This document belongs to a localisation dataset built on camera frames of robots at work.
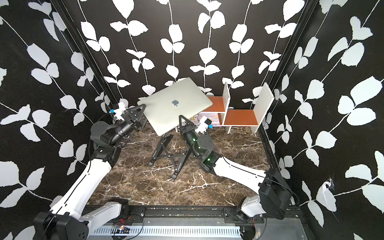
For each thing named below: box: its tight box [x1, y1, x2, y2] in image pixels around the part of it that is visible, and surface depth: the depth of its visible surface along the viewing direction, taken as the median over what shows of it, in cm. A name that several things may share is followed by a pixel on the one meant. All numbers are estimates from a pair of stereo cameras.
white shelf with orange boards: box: [203, 82, 275, 134], surface depth 96 cm
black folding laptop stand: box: [147, 132, 192, 180], surface depth 95 cm
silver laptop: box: [137, 77, 213, 137], surface depth 70 cm
